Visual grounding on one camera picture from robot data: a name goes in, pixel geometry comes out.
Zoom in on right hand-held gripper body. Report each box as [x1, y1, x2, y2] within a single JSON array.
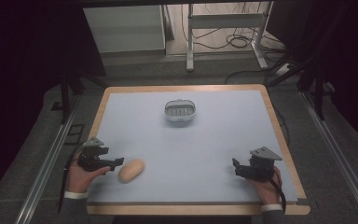
[[235, 146, 283, 183]]

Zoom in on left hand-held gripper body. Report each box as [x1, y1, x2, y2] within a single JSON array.
[[77, 136, 119, 173]]

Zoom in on brown bread roll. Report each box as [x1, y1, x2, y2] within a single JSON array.
[[117, 158, 145, 184]]

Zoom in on person's left hand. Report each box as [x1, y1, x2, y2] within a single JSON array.
[[66, 151, 112, 194]]

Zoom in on person's right hand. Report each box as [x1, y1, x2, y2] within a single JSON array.
[[247, 165, 283, 206]]

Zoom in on light blue table mat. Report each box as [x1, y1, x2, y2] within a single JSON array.
[[87, 90, 298, 204]]

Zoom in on black metal stand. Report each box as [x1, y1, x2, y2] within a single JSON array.
[[267, 6, 346, 121], [51, 46, 108, 125]]

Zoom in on white power strip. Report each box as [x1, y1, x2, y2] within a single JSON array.
[[274, 63, 295, 77]]

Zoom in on grey cabinet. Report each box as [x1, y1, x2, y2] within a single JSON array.
[[83, 5, 167, 54]]

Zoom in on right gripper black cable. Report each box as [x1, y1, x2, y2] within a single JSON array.
[[268, 169, 287, 215]]

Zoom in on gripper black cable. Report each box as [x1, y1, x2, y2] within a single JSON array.
[[57, 145, 84, 215], [268, 169, 287, 215]]

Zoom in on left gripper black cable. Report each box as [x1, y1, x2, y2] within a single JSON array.
[[57, 145, 84, 215]]

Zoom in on silver floor rail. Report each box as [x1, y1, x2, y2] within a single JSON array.
[[13, 96, 82, 224], [299, 91, 358, 224]]

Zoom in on black floor cables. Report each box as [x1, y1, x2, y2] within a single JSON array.
[[181, 1, 290, 86]]

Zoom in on white metal table frame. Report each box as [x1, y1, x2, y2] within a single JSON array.
[[186, 1, 274, 73]]

